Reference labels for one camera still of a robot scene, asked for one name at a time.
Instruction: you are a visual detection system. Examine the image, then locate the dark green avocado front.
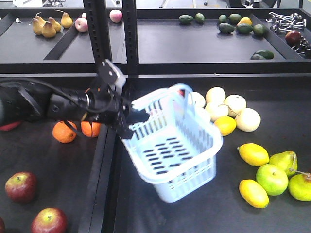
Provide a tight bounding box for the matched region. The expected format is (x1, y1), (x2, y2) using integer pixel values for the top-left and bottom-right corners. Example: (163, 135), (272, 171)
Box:
(250, 50), (275, 60)

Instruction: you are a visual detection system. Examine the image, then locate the black wooden fruit display table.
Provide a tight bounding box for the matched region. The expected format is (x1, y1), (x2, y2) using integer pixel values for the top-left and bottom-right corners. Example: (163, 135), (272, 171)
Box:
(0, 120), (110, 233)

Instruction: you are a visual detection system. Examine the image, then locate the pink peach apple right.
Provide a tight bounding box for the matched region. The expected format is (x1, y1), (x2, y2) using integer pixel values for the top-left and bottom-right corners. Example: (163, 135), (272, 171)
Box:
(109, 9), (123, 23)

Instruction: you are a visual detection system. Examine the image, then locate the green apple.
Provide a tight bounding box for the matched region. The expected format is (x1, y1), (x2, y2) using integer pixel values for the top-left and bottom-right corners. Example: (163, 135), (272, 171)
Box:
(288, 173), (311, 202)
(256, 164), (289, 196)

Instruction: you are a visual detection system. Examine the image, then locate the white melon lower right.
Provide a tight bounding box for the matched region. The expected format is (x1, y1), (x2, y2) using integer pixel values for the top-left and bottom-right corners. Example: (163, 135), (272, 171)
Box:
(235, 108), (261, 132)

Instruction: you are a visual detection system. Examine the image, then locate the light blue plastic basket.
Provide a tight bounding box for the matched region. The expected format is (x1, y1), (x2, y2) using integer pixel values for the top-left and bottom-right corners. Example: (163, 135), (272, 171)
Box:
(123, 83), (223, 203)

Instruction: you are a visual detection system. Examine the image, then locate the small orange right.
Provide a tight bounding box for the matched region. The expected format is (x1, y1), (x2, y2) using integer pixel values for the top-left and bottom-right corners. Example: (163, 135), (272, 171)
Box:
(81, 121), (101, 138)

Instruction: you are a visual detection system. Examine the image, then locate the pink red apple left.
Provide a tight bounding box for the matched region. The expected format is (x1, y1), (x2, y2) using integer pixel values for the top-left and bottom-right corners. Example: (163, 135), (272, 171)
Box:
(0, 121), (22, 131)

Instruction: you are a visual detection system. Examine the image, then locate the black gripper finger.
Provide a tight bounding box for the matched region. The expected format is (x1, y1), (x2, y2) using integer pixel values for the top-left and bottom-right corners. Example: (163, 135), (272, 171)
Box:
(114, 118), (134, 139)
(126, 109), (150, 125)

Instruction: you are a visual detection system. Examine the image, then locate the yellow lemon by melons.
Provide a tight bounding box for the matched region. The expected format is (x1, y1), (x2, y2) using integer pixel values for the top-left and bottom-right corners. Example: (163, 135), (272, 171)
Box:
(214, 116), (236, 136)

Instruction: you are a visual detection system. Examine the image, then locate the small orange left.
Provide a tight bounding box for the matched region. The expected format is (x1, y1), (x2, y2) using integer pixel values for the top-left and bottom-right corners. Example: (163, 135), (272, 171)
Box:
(52, 121), (77, 144)

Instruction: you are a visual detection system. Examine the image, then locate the white melon top right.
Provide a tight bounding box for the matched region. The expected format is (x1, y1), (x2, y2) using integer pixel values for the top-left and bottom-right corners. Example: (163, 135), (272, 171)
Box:
(224, 94), (247, 117)

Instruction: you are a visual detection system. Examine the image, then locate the green apple right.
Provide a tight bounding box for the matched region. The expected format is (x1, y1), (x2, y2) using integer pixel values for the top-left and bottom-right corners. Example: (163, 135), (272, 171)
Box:
(288, 173), (311, 202)

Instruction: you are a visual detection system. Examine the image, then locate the brown yellow pear left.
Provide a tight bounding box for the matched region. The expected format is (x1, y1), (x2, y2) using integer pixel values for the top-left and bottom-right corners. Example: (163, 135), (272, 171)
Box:
(32, 15), (46, 35)

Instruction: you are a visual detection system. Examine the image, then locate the brown yellow pear front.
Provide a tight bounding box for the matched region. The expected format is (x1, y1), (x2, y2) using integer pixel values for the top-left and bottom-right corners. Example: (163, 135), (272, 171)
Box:
(41, 21), (56, 38)

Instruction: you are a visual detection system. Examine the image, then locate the dark green avocado small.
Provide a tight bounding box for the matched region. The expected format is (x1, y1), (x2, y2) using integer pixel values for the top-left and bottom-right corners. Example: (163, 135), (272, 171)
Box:
(194, 13), (205, 24)

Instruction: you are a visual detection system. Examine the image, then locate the yellow lemon front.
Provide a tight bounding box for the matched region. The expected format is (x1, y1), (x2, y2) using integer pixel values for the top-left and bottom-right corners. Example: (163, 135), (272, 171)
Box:
(239, 179), (269, 208)

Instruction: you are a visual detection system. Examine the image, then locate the green apple left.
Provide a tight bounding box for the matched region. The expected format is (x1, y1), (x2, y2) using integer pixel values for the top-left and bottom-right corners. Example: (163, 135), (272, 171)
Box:
(256, 164), (289, 196)

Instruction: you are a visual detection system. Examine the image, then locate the brown yellow pear right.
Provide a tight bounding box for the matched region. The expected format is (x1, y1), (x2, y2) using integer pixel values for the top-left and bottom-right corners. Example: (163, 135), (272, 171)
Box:
(56, 10), (73, 29)

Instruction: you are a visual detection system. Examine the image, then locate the dark red apple upper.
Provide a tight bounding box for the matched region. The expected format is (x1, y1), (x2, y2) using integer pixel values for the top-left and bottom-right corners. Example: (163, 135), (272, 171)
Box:
(285, 31), (302, 46)

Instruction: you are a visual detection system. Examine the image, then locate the white melon far left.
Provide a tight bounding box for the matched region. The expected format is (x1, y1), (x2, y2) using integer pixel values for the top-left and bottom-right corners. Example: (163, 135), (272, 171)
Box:
(188, 91), (206, 108)

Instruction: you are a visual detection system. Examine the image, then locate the white melon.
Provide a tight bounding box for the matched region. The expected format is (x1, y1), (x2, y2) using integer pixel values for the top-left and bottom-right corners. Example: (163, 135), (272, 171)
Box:
(188, 91), (206, 108)
(205, 87), (226, 103)
(224, 94), (247, 117)
(235, 108), (261, 132)
(205, 102), (229, 122)

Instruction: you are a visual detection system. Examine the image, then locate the small orange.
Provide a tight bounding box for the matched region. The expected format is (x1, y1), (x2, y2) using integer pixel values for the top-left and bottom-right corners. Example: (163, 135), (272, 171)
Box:
(52, 121), (77, 144)
(81, 121), (101, 138)

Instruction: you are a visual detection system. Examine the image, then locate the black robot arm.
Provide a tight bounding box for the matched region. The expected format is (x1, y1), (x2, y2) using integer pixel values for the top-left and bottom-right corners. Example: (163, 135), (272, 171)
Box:
(0, 59), (150, 139)

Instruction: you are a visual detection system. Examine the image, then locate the black upper display shelf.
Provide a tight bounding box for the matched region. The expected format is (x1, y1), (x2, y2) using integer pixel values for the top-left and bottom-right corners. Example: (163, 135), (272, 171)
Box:
(0, 8), (311, 74)

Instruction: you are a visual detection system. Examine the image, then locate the white melon centre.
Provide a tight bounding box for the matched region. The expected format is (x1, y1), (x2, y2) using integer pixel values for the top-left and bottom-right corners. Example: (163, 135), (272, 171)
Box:
(205, 102), (229, 122)

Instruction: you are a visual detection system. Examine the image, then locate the yellow lemon middle right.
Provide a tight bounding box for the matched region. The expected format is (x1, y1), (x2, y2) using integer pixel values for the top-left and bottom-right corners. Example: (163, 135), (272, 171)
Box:
(237, 143), (269, 166)

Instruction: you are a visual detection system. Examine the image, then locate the brown yellow pear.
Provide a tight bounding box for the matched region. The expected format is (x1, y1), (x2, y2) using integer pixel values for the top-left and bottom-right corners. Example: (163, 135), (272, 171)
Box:
(56, 10), (73, 29)
(41, 21), (56, 38)
(32, 15), (46, 35)

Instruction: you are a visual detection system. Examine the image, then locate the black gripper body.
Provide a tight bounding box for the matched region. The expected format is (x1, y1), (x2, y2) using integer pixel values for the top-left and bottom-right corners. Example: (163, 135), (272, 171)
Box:
(85, 59), (130, 129)

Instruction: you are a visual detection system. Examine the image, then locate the yellow mango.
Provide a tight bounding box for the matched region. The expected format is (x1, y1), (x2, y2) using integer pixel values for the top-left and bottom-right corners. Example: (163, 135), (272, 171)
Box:
(237, 17), (252, 26)

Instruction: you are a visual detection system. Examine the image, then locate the green pear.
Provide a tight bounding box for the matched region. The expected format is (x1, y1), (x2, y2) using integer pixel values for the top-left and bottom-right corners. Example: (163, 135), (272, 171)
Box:
(269, 151), (298, 177)

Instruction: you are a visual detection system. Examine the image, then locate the pile of metal utensils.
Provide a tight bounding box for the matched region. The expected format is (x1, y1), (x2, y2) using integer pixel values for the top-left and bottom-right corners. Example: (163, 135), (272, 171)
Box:
(266, 11), (311, 59)

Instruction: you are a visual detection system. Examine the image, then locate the black shelf upright post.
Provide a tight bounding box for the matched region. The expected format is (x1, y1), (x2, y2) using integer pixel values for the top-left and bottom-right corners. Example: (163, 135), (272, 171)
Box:
(82, 0), (139, 75)

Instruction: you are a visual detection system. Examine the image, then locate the green avocado cluster left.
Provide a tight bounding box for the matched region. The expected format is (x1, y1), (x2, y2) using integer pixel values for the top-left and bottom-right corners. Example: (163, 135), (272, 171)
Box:
(218, 22), (235, 33)

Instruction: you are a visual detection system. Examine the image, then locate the pink peach apple left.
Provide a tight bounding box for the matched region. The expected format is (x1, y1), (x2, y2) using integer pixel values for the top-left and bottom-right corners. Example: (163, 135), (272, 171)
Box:
(75, 18), (88, 33)

